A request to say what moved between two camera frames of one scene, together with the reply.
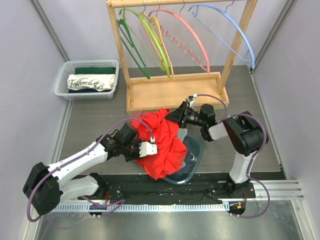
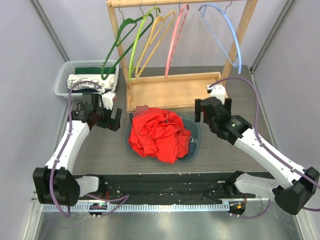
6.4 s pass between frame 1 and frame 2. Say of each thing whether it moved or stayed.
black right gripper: moved
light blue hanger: moved
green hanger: moved
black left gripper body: moved
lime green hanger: moved
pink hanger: moved
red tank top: moved
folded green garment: stayed
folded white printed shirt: stayed
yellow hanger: moved
